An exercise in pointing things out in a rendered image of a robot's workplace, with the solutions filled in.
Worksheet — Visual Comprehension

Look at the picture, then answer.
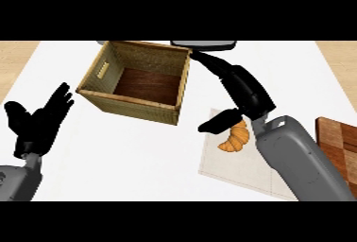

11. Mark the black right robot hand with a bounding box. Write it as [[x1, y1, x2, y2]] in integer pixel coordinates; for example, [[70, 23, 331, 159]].
[[190, 50, 277, 134]]

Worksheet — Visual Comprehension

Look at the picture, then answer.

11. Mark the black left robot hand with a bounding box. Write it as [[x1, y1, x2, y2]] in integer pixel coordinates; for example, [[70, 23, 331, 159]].
[[2, 82, 75, 160]]

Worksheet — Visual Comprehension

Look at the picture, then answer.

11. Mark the golden croissant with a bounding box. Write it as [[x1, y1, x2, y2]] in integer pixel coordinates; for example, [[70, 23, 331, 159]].
[[216, 119, 250, 153]]

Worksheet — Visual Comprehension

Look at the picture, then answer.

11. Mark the square wicker basket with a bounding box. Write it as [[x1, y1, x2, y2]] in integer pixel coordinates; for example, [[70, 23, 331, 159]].
[[75, 41, 193, 127]]

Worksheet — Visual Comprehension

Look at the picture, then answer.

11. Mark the beige cloth placemat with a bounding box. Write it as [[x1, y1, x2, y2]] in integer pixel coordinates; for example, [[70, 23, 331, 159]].
[[196, 107, 299, 201]]

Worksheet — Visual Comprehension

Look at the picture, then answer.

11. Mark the grey flat appliance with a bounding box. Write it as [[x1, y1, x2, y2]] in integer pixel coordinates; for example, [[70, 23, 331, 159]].
[[168, 41, 237, 52]]

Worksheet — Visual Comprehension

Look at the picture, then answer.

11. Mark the checkered wooden cutting board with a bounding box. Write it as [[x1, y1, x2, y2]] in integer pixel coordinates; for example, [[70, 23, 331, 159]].
[[314, 116, 357, 200]]

